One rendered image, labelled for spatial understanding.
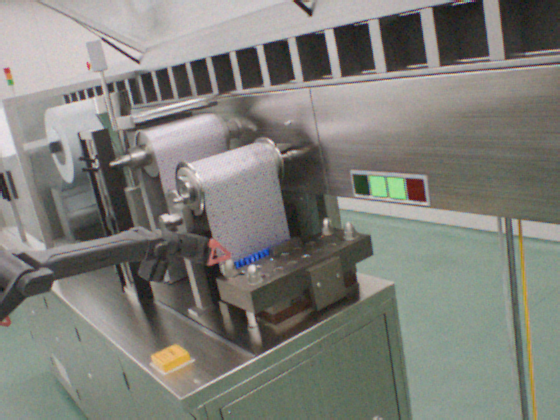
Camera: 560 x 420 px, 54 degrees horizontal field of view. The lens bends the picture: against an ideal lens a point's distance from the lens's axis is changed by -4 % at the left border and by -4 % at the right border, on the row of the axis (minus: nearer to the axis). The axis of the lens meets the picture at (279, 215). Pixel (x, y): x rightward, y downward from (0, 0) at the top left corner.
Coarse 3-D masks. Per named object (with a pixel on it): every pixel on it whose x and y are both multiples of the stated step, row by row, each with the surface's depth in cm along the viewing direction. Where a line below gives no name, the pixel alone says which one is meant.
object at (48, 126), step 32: (64, 96) 220; (96, 96) 228; (0, 128) 231; (32, 128) 214; (64, 128) 222; (96, 128) 229; (0, 160) 257; (32, 160) 216; (64, 160) 223; (0, 192) 289; (64, 192) 224; (32, 224) 238; (64, 224) 226; (96, 224) 234
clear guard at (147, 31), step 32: (64, 0) 197; (96, 0) 188; (128, 0) 180; (160, 0) 172; (192, 0) 166; (224, 0) 159; (256, 0) 153; (288, 0) 148; (128, 32) 211; (160, 32) 201; (192, 32) 192
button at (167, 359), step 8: (176, 344) 137; (160, 352) 135; (168, 352) 134; (176, 352) 133; (184, 352) 132; (160, 360) 131; (168, 360) 130; (176, 360) 131; (184, 360) 132; (160, 368) 131; (168, 368) 130
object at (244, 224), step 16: (256, 192) 154; (272, 192) 158; (208, 208) 146; (224, 208) 149; (240, 208) 152; (256, 208) 155; (272, 208) 158; (224, 224) 150; (240, 224) 153; (256, 224) 156; (272, 224) 159; (224, 240) 150; (240, 240) 153; (256, 240) 156; (272, 240) 159; (240, 256) 154
